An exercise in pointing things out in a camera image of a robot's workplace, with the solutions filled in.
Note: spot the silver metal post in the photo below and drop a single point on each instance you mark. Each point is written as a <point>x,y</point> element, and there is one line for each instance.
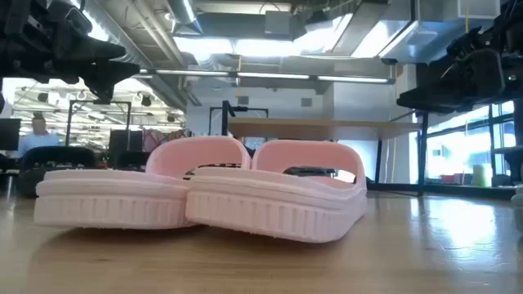
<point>9,185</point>

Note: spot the black computer monitor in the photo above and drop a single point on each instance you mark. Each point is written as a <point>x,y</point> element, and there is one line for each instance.
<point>9,134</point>

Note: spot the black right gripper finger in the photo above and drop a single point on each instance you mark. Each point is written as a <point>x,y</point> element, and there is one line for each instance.
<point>470,75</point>
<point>441,103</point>

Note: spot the black metal stand frame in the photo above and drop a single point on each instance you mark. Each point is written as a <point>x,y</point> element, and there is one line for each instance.
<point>99,102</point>

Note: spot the black metal table frame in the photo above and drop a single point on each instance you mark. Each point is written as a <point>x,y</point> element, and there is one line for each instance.
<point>449,191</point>

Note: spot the wooden shelf with black frame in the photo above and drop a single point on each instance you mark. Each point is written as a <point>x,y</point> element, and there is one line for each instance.
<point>318,127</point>

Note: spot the green cylinder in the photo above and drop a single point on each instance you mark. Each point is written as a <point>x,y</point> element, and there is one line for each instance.
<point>482,175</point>

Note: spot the pink rubber slide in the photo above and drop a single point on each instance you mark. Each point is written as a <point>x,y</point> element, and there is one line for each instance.
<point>114,200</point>
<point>278,212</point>

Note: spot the person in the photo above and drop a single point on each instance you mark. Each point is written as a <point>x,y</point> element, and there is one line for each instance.
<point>38,139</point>

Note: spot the ceiling light tube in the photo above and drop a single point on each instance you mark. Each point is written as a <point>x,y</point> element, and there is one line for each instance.
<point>273,76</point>
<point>192,73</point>
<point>352,79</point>

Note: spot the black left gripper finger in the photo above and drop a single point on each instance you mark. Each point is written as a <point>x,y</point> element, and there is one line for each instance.
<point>98,51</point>
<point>108,75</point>

